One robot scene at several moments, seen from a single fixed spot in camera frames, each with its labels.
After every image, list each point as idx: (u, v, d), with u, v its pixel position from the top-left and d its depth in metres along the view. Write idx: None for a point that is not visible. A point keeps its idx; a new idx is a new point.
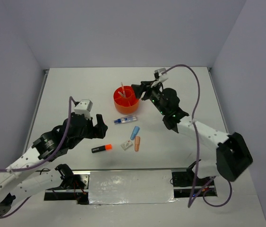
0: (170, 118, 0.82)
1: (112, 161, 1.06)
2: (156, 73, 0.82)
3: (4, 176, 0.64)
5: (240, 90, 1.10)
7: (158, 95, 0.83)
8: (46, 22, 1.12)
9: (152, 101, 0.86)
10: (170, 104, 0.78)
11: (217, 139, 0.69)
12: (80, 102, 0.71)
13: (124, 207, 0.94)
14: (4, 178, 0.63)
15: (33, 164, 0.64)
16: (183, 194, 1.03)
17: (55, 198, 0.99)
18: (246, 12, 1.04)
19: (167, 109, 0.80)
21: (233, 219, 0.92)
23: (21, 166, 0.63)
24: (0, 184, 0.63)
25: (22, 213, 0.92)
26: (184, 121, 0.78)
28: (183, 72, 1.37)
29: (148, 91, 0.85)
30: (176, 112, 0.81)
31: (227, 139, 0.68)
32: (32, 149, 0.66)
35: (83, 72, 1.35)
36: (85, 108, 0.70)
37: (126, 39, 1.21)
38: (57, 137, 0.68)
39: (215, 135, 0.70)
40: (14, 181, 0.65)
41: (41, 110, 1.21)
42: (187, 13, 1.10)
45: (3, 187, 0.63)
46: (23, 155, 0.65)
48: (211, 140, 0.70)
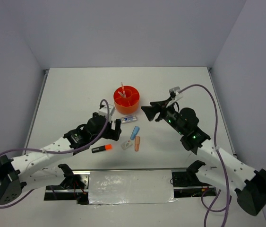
0: (189, 139, 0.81)
1: (112, 161, 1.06)
2: (171, 93, 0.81)
3: (35, 155, 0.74)
5: (240, 90, 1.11)
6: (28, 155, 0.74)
7: (174, 116, 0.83)
8: (46, 22, 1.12)
9: (169, 121, 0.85)
10: (190, 124, 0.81)
11: (243, 175, 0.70)
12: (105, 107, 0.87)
13: (124, 207, 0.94)
14: (36, 157, 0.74)
15: (64, 150, 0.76)
16: (183, 194, 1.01)
17: (54, 198, 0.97)
18: (246, 12, 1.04)
19: (186, 129, 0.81)
21: (233, 219, 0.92)
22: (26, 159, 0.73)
23: (53, 150, 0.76)
24: (32, 162, 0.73)
25: (21, 213, 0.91)
26: (206, 146, 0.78)
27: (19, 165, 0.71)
28: (183, 73, 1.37)
29: (164, 111, 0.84)
30: (195, 132, 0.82)
31: (253, 176, 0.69)
32: (63, 139, 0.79)
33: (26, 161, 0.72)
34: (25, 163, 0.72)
35: (84, 72, 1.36)
36: (108, 112, 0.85)
37: (127, 39, 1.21)
38: (83, 134, 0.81)
39: (241, 170, 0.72)
40: (42, 163, 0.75)
41: (41, 110, 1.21)
42: (187, 13, 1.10)
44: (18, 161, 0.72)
45: (33, 165, 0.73)
46: (55, 142, 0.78)
48: (237, 173, 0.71)
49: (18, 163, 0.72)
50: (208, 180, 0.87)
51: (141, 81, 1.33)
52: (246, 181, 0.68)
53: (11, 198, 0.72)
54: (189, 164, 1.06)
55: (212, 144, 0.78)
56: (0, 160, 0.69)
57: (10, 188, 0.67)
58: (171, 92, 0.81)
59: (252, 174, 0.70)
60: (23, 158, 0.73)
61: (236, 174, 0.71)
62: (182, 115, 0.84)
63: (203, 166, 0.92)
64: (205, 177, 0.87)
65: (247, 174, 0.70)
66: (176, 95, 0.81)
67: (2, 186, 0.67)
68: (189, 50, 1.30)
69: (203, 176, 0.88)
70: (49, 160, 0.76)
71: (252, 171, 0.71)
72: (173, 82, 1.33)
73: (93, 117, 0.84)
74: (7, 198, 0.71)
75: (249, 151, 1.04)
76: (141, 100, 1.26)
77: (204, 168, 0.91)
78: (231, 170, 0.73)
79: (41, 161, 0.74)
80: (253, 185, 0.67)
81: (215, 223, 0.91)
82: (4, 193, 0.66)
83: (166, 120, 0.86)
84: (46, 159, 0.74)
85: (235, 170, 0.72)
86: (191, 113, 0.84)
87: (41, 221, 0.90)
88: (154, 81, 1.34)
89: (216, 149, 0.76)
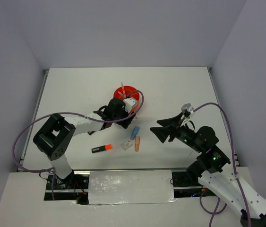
0: (207, 159, 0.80)
1: (112, 161, 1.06)
2: (185, 111, 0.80)
3: (81, 117, 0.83)
5: (240, 90, 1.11)
6: (74, 117, 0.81)
7: (190, 135, 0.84)
8: (46, 22, 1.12)
9: (184, 140, 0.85)
10: (208, 144, 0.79)
11: (259, 208, 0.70)
12: (130, 99, 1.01)
13: (124, 208, 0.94)
14: (81, 118, 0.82)
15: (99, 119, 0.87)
16: (183, 194, 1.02)
17: (52, 198, 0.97)
18: (246, 12, 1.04)
19: (203, 148, 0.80)
21: (233, 220, 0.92)
22: (74, 118, 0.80)
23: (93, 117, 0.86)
24: (79, 121, 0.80)
25: (21, 213, 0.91)
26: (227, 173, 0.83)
27: (70, 120, 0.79)
28: (184, 73, 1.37)
29: (179, 132, 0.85)
30: (213, 152, 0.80)
31: None
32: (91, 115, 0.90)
33: (74, 119, 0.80)
34: (75, 121, 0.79)
35: (84, 72, 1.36)
36: (131, 104, 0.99)
37: (127, 39, 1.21)
38: (106, 113, 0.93)
39: (257, 202, 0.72)
40: (84, 126, 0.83)
41: (41, 110, 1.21)
42: (187, 13, 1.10)
44: (68, 118, 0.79)
45: (80, 124, 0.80)
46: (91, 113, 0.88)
48: (251, 203, 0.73)
49: (69, 119, 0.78)
50: (211, 189, 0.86)
51: (141, 81, 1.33)
52: (261, 215, 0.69)
53: (56, 156, 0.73)
54: (189, 164, 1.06)
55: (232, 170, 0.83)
56: (53, 115, 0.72)
57: (65, 139, 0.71)
58: (185, 111, 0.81)
59: None
60: (72, 118, 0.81)
61: (252, 206, 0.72)
62: (201, 133, 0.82)
63: (207, 171, 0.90)
64: (209, 185, 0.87)
65: (262, 207, 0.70)
66: (191, 113, 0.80)
67: (59, 135, 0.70)
68: (189, 50, 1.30)
69: (206, 183, 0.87)
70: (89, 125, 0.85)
71: None
72: (173, 82, 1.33)
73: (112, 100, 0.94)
74: (56, 154, 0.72)
75: (250, 151, 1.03)
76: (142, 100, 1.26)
77: (207, 174, 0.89)
78: (247, 201, 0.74)
79: (84, 123, 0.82)
80: None
81: (215, 223, 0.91)
82: (60, 142, 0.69)
83: (181, 140, 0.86)
84: (88, 122, 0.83)
85: (252, 202, 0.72)
86: (210, 133, 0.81)
87: (41, 221, 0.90)
88: (153, 81, 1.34)
89: (236, 177, 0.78)
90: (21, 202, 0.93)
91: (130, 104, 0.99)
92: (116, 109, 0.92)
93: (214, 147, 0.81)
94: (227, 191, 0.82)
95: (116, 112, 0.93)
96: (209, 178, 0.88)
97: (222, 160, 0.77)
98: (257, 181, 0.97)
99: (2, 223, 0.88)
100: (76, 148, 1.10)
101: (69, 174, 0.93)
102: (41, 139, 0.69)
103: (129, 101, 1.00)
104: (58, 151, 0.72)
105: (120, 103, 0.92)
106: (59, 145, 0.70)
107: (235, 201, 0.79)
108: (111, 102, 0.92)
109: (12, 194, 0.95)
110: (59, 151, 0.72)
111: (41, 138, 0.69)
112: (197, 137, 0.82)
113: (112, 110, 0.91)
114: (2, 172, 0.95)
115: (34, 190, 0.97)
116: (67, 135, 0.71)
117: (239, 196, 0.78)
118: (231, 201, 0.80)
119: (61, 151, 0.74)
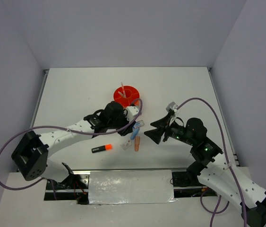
0: (199, 151, 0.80)
1: (112, 161, 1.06)
2: (169, 109, 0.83)
3: (61, 133, 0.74)
5: (239, 90, 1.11)
6: (54, 133, 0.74)
7: (180, 131, 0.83)
8: (47, 21, 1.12)
9: (177, 137, 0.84)
10: (198, 135, 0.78)
11: (254, 196, 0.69)
12: (134, 107, 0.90)
13: (124, 207, 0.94)
14: (62, 135, 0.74)
15: (87, 130, 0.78)
16: (183, 194, 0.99)
17: (54, 198, 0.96)
18: (246, 12, 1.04)
19: (194, 140, 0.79)
21: (233, 219, 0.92)
22: (52, 135, 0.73)
23: (76, 129, 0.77)
24: (58, 138, 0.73)
25: (21, 213, 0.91)
26: (219, 163, 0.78)
27: (47, 140, 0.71)
28: (183, 73, 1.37)
29: (171, 130, 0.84)
30: (204, 143, 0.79)
31: (263, 197, 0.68)
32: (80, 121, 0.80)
33: (53, 137, 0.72)
34: (53, 139, 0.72)
35: (84, 73, 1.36)
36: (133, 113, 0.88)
37: (126, 39, 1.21)
38: (101, 118, 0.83)
39: (253, 189, 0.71)
40: (67, 141, 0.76)
41: (41, 110, 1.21)
42: (187, 13, 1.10)
44: (45, 136, 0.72)
45: (59, 142, 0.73)
46: (77, 123, 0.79)
48: (247, 192, 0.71)
49: (45, 138, 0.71)
50: (211, 186, 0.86)
51: (141, 81, 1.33)
52: (257, 203, 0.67)
53: (34, 176, 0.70)
54: (189, 164, 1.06)
55: (225, 160, 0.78)
56: (28, 135, 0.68)
57: (38, 162, 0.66)
58: (169, 110, 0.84)
59: (263, 196, 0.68)
60: (48, 134, 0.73)
61: (247, 194, 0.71)
62: (189, 124, 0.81)
63: (205, 170, 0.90)
64: (208, 182, 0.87)
65: (258, 195, 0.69)
66: (175, 111, 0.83)
67: (30, 159, 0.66)
68: (189, 50, 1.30)
69: (206, 181, 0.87)
70: (72, 139, 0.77)
71: (263, 192, 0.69)
72: (173, 82, 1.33)
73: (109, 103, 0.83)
74: (33, 175, 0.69)
75: (249, 151, 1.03)
76: (142, 100, 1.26)
77: (206, 172, 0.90)
78: (243, 189, 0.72)
79: (66, 138, 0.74)
80: (262, 207, 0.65)
81: (214, 223, 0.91)
82: (31, 167, 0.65)
83: (174, 137, 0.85)
84: (71, 137, 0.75)
85: (246, 190, 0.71)
86: (198, 123, 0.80)
87: (41, 221, 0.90)
88: (153, 81, 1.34)
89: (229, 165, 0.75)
90: (21, 202, 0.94)
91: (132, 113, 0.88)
92: (113, 115, 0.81)
93: (205, 139, 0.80)
94: (226, 186, 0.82)
95: (112, 118, 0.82)
96: (208, 175, 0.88)
97: (214, 151, 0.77)
98: (257, 180, 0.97)
99: (2, 223, 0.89)
100: (76, 148, 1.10)
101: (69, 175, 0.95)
102: (17, 159, 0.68)
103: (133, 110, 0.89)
104: (35, 173, 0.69)
105: (118, 108, 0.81)
106: (31, 169, 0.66)
107: (234, 195, 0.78)
108: (107, 106, 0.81)
109: (12, 194, 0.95)
110: (35, 172, 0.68)
111: (17, 158, 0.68)
112: (187, 130, 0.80)
113: (107, 116, 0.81)
114: (1, 171, 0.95)
115: (34, 190, 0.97)
116: (38, 159, 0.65)
117: (236, 189, 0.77)
118: (230, 195, 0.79)
119: (39, 172, 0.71)
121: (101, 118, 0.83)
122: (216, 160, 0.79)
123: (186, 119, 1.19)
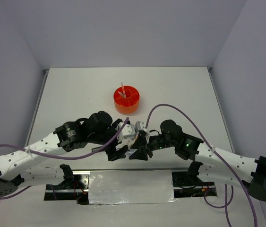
0: (183, 149, 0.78)
1: (112, 162, 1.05)
2: (140, 130, 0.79)
3: (20, 155, 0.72)
5: (239, 90, 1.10)
6: (13, 155, 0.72)
7: (160, 139, 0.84)
8: (47, 21, 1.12)
9: (161, 146, 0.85)
10: (175, 134, 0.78)
11: (247, 169, 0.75)
12: (128, 126, 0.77)
13: (124, 207, 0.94)
14: (19, 158, 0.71)
15: (51, 149, 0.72)
16: (183, 194, 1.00)
17: (55, 199, 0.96)
18: (246, 12, 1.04)
19: (175, 141, 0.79)
21: (234, 220, 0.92)
22: (10, 159, 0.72)
23: (38, 149, 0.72)
24: (15, 163, 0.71)
25: (21, 213, 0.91)
26: (204, 151, 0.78)
27: (1, 165, 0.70)
28: (183, 73, 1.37)
29: (151, 144, 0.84)
30: (184, 138, 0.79)
31: (256, 166, 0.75)
32: (53, 135, 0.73)
33: (9, 161, 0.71)
34: (9, 164, 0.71)
35: (84, 73, 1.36)
36: (124, 134, 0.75)
37: (126, 39, 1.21)
38: (79, 129, 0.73)
39: (243, 163, 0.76)
40: (29, 163, 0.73)
41: (41, 110, 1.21)
42: (187, 13, 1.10)
44: (3, 160, 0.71)
45: (16, 166, 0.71)
46: (44, 139, 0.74)
48: (242, 169, 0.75)
49: (2, 163, 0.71)
50: (212, 179, 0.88)
51: (141, 81, 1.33)
52: (252, 174, 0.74)
53: (7, 193, 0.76)
54: (189, 164, 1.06)
55: (208, 146, 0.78)
56: None
57: None
58: (140, 130, 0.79)
59: (255, 164, 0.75)
60: (6, 157, 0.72)
61: (241, 170, 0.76)
62: (163, 128, 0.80)
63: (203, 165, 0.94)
64: (208, 177, 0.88)
65: (250, 167, 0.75)
66: (144, 130, 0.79)
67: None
68: (189, 50, 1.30)
69: (206, 177, 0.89)
70: (35, 161, 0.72)
71: (253, 161, 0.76)
72: (173, 82, 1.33)
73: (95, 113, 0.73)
74: (3, 193, 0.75)
75: (249, 151, 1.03)
76: (141, 100, 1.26)
77: (203, 168, 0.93)
78: (235, 167, 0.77)
79: (24, 161, 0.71)
80: (259, 175, 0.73)
81: (214, 222, 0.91)
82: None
83: (157, 148, 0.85)
84: (30, 159, 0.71)
85: (239, 166, 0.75)
86: (170, 124, 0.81)
87: (40, 221, 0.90)
88: (153, 81, 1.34)
89: (213, 150, 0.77)
90: (21, 202, 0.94)
91: (123, 133, 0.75)
92: (96, 128, 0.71)
93: (185, 135, 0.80)
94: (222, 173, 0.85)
95: (94, 132, 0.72)
96: (205, 170, 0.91)
97: (195, 144, 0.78)
98: None
99: (1, 223, 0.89)
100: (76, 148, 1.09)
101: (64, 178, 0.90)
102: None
103: (126, 129, 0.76)
104: (6, 190, 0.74)
105: (103, 122, 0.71)
106: None
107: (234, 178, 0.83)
108: (91, 116, 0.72)
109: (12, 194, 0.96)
110: (5, 191, 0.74)
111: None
112: (165, 134, 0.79)
113: (89, 128, 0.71)
114: None
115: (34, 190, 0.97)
116: None
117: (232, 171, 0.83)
118: (230, 179, 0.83)
119: (10, 190, 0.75)
121: (83, 130, 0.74)
122: (200, 150, 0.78)
123: (186, 119, 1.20)
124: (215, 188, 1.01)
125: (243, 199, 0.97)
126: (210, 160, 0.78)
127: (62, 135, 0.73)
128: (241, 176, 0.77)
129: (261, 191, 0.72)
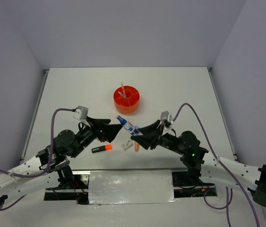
0: (191, 159, 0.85)
1: (112, 162, 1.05)
2: (166, 121, 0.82)
3: (4, 178, 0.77)
5: (240, 90, 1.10)
6: None
7: (171, 141, 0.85)
8: (47, 21, 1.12)
9: (167, 147, 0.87)
10: (193, 149, 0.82)
11: (251, 177, 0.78)
12: (75, 111, 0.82)
13: (124, 207, 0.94)
14: (4, 180, 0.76)
15: (33, 172, 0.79)
16: (183, 194, 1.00)
17: (55, 198, 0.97)
18: (246, 12, 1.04)
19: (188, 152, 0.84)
21: (234, 220, 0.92)
22: None
23: (21, 172, 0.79)
24: None
25: (20, 213, 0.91)
26: (208, 161, 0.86)
27: None
28: (183, 73, 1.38)
29: (163, 139, 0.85)
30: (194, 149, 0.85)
31: (260, 174, 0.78)
32: (36, 158, 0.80)
33: None
34: None
35: (83, 73, 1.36)
36: (78, 117, 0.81)
37: (126, 39, 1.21)
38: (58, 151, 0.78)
39: (247, 172, 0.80)
40: (12, 185, 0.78)
41: (41, 110, 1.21)
42: (186, 13, 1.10)
44: None
45: (1, 188, 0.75)
46: (26, 162, 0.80)
48: (245, 177, 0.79)
49: None
50: (215, 181, 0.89)
51: (141, 81, 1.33)
52: (256, 182, 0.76)
53: None
54: None
55: (213, 157, 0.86)
56: None
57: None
58: (165, 121, 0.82)
59: (259, 173, 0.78)
60: None
61: (244, 178, 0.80)
62: (185, 142, 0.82)
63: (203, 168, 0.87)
64: (210, 179, 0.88)
65: (254, 175, 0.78)
66: (171, 124, 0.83)
67: None
68: (189, 50, 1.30)
69: (208, 178, 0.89)
70: (18, 182, 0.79)
71: (257, 170, 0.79)
72: (172, 82, 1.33)
73: (60, 135, 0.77)
74: None
75: (249, 151, 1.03)
76: (141, 100, 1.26)
77: (205, 171, 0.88)
78: (239, 175, 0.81)
79: (8, 183, 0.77)
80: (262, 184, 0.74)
81: (214, 223, 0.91)
82: None
83: (163, 146, 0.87)
84: (13, 181, 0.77)
85: (243, 174, 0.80)
86: (191, 137, 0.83)
87: (40, 221, 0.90)
88: (153, 81, 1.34)
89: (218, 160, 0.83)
90: (21, 202, 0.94)
91: (77, 117, 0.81)
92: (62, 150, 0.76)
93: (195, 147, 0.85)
94: (226, 177, 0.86)
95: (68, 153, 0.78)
96: (208, 173, 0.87)
97: (201, 153, 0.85)
98: None
99: (2, 223, 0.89)
100: None
101: (62, 179, 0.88)
102: None
103: (76, 116, 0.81)
104: None
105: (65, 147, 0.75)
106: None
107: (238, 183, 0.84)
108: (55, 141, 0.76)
109: None
110: None
111: None
112: (181, 144, 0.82)
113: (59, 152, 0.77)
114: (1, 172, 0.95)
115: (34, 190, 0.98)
116: None
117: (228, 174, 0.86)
118: (235, 184, 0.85)
119: None
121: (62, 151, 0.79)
122: (206, 160, 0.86)
123: (185, 119, 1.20)
124: (215, 188, 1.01)
125: (243, 199, 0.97)
126: (216, 168, 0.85)
127: (44, 158, 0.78)
128: (245, 184, 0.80)
129: (265, 199, 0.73)
